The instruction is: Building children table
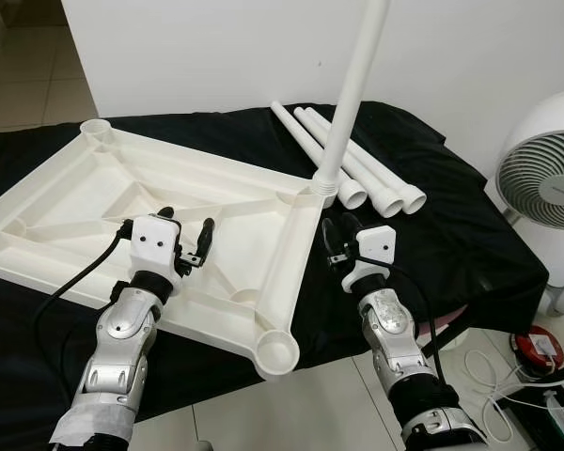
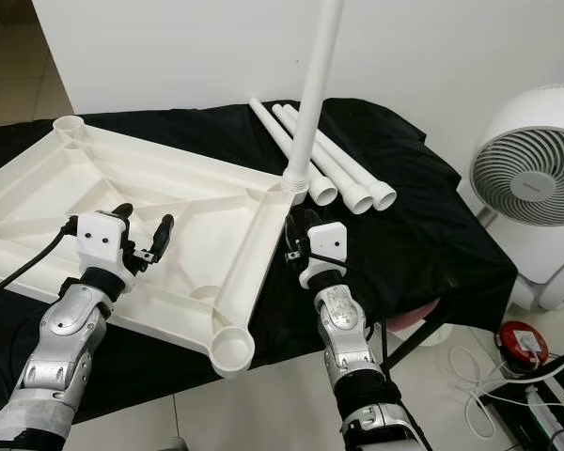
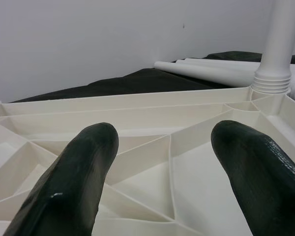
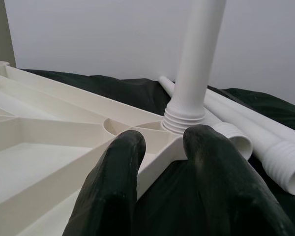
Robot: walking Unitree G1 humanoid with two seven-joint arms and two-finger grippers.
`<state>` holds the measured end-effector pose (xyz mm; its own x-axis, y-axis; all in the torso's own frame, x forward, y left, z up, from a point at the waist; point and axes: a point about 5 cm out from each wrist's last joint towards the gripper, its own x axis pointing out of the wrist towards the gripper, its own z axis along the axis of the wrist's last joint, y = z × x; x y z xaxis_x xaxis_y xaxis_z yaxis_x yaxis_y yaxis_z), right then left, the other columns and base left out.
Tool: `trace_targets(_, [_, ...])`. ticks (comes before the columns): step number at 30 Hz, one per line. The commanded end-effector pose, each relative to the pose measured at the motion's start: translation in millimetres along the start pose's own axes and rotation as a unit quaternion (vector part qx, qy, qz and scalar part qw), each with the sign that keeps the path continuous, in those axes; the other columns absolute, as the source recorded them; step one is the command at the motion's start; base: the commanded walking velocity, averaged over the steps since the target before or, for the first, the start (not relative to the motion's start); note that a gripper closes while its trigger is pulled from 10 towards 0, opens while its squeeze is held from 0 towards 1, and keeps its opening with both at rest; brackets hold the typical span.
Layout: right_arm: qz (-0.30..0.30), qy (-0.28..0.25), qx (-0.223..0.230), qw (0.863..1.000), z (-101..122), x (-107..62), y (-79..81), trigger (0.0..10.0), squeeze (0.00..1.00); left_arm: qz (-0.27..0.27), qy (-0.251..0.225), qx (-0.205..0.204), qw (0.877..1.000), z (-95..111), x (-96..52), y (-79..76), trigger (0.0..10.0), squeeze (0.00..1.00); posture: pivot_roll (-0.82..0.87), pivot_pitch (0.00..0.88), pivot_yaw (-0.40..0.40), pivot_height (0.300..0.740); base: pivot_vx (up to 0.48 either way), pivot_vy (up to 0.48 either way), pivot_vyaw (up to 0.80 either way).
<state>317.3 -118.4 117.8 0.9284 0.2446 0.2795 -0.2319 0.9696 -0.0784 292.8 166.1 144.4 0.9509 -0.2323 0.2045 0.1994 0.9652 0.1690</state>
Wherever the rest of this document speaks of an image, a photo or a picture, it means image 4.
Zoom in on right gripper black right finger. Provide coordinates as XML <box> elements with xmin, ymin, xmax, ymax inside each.
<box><xmin>183</xmin><ymin>124</ymin><xmax>295</xmax><ymax>236</ymax></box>

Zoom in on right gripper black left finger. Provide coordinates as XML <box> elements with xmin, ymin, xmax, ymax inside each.
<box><xmin>61</xmin><ymin>129</ymin><xmax>147</xmax><ymax>236</ymax></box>

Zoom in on white plastic children table top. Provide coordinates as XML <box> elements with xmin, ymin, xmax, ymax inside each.
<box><xmin>0</xmin><ymin>61</ymin><xmax>187</xmax><ymax>236</ymax></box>

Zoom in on white plastic table leg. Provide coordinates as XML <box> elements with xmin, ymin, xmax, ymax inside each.
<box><xmin>204</xmin><ymin>95</ymin><xmax>295</xmax><ymax>197</ymax></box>
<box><xmin>158</xmin><ymin>75</ymin><xmax>254</xmax><ymax>161</ymax></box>
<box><xmin>206</xmin><ymin>85</ymin><xmax>295</xmax><ymax>148</ymax></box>
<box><xmin>161</xmin><ymin>0</ymin><xmax>227</xmax><ymax>135</ymax></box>

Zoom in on black table cloth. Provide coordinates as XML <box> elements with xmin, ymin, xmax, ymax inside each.
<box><xmin>19</xmin><ymin>68</ymin><xmax>295</xmax><ymax>236</ymax></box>

